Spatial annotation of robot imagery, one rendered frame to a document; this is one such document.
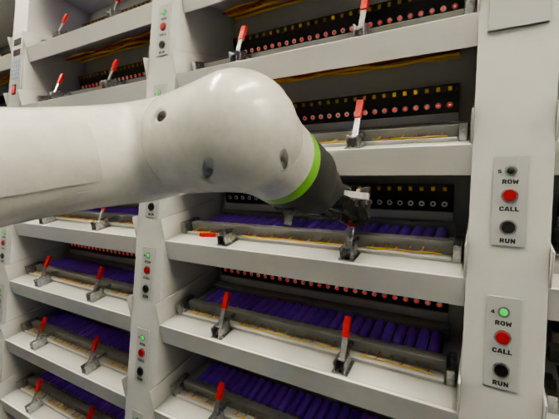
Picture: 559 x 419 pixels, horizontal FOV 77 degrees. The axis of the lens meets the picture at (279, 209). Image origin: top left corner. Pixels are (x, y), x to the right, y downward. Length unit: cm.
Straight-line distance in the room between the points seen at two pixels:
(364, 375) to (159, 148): 50
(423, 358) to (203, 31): 87
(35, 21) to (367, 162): 126
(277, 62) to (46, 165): 52
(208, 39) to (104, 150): 71
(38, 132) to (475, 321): 55
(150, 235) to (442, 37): 70
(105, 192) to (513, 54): 54
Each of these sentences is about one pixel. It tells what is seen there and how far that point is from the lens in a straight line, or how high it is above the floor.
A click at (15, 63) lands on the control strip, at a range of 155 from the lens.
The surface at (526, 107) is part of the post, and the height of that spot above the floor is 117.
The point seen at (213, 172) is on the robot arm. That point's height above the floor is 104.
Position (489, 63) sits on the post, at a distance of 61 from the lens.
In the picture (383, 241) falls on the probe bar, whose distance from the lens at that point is 65.
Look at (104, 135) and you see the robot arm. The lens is 34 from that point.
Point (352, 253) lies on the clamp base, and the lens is 61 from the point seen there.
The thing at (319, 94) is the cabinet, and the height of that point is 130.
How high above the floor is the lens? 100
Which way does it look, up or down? 1 degrees up
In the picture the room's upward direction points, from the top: 3 degrees clockwise
